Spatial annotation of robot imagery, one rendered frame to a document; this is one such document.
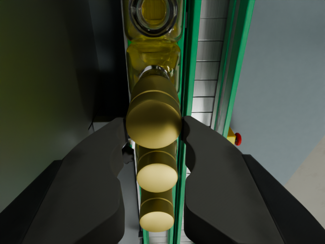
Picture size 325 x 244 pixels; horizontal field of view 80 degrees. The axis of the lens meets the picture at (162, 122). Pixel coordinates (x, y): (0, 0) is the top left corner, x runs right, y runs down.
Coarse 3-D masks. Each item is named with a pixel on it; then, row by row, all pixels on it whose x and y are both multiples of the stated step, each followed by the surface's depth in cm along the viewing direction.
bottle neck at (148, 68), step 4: (144, 68) 18; (148, 68) 17; (152, 68) 17; (156, 68) 17; (160, 68) 18; (144, 72) 17; (148, 72) 16; (152, 72) 16; (156, 72) 16; (160, 72) 16; (164, 72) 17; (140, 76) 17; (144, 76) 15; (164, 76) 16; (168, 76) 18
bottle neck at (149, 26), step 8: (136, 0) 11; (144, 0) 15; (168, 0) 11; (176, 0) 11; (128, 8) 12; (136, 8) 12; (168, 8) 12; (176, 8) 12; (136, 16) 12; (168, 16) 12; (176, 16) 12; (136, 24) 12; (144, 24) 12; (152, 24) 15; (160, 24) 14; (168, 24) 12; (144, 32) 12; (152, 32) 12; (160, 32) 12
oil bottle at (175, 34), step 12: (156, 0) 18; (180, 0) 16; (144, 12) 18; (156, 12) 18; (180, 12) 16; (132, 24) 16; (180, 24) 17; (132, 36) 18; (144, 36) 17; (168, 36) 17; (180, 36) 18
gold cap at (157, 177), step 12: (144, 156) 16; (156, 156) 15; (168, 156) 16; (144, 168) 15; (156, 168) 15; (168, 168) 15; (144, 180) 16; (156, 180) 16; (168, 180) 16; (156, 192) 16
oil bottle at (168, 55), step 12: (132, 48) 19; (144, 48) 19; (156, 48) 19; (168, 48) 19; (132, 60) 18; (144, 60) 18; (156, 60) 18; (168, 60) 18; (180, 60) 19; (132, 72) 19; (168, 72) 18; (180, 72) 21; (132, 84) 19
